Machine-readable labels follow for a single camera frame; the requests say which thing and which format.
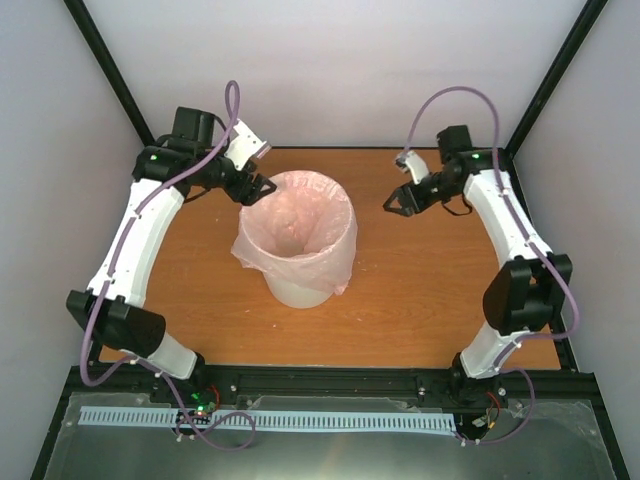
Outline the pink translucent plastic trash bag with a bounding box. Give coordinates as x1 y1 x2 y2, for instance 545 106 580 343
231 170 358 295

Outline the white plastic trash bin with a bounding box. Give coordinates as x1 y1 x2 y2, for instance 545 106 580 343
265 276 332 309

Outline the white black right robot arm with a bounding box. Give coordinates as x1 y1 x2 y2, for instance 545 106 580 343
383 125 573 405

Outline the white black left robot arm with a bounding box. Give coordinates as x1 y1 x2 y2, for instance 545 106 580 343
66 106 276 403

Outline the green lit circuit board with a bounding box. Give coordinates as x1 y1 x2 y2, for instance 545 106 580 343
187 385 221 426

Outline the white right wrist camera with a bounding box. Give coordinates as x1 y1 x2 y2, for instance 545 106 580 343
394 150 430 185

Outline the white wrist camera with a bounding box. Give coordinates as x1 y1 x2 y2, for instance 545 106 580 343
394 150 430 185
225 120 271 171

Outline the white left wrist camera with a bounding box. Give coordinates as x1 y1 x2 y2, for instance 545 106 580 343
225 120 271 171

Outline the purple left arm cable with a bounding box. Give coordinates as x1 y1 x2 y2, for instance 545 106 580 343
79 80 257 450

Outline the right small wired circuit board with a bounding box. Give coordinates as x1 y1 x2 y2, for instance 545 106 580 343
472 392 503 435

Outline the light blue slotted cable duct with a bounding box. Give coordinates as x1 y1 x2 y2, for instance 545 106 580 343
77 406 456 436

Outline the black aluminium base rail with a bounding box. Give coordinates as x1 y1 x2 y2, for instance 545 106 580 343
64 365 603 412

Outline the black frame post right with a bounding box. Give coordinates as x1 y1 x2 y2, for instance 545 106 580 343
503 0 610 156

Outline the black frame post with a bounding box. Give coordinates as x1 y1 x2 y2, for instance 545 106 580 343
63 0 155 146
503 0 610 156

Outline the black frame post left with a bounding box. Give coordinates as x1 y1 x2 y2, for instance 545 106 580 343
63 0 155 146

